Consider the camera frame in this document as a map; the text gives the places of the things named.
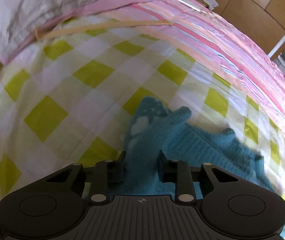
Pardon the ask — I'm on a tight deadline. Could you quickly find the yellow white checkered blanket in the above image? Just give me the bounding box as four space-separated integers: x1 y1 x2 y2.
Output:
0 31 285 200

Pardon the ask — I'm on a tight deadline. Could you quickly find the pink striped bed sheet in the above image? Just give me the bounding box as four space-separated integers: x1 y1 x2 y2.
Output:
77 0 285 160

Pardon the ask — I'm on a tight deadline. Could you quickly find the teal knitted sweater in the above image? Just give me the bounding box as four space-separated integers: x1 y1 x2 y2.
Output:
111 97 285 239

